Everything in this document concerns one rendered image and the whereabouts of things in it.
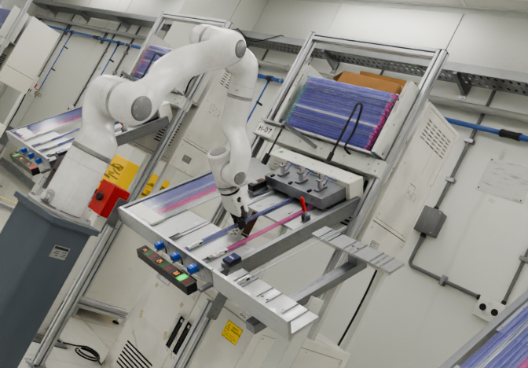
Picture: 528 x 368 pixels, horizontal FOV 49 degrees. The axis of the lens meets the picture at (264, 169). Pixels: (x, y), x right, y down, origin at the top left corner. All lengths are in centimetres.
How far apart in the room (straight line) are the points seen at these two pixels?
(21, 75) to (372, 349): 440
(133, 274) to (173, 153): 76
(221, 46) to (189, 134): 173
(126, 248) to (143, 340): 101
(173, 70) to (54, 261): 64
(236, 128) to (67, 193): 64
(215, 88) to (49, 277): 207
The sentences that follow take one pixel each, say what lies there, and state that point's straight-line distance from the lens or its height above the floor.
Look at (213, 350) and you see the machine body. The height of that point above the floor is 43.
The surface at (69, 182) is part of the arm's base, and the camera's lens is 169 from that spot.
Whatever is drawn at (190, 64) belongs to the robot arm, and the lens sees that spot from 181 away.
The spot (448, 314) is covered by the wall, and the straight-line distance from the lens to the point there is 365.
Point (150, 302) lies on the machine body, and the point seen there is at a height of 42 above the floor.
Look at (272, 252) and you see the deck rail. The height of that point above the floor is 87.
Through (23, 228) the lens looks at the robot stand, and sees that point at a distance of 171.
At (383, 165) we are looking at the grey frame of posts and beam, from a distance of 233.
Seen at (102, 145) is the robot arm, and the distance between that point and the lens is 169.
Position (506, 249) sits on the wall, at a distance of 364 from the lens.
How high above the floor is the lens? 93
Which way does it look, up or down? 5 degrees up
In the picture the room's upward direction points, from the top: 28 degrees clockwise
